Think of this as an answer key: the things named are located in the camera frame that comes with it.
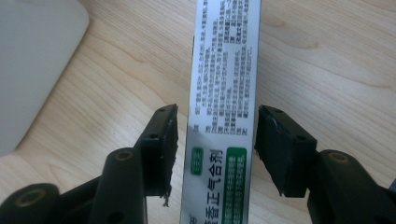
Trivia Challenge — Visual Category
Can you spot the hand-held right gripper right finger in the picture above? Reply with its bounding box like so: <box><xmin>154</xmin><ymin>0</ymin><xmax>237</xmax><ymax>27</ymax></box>
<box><xmin>254</xmin><ymin>105</ymin><xmax>318</xmax><ymax>198</ymax></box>

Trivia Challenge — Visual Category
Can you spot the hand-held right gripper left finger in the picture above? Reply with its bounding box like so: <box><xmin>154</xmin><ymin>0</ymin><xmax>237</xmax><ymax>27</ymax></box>
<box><xmin>134</xmin><ymin>104</ymin><xmax>179</xmax><ymax>208</ymax></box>

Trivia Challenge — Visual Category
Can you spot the green and white medicine box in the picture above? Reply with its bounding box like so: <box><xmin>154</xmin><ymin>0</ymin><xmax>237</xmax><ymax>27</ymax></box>
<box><xmin>179</xmin><ymin>0</ymin><xmax>262</xmax><ymax>224</ymax></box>

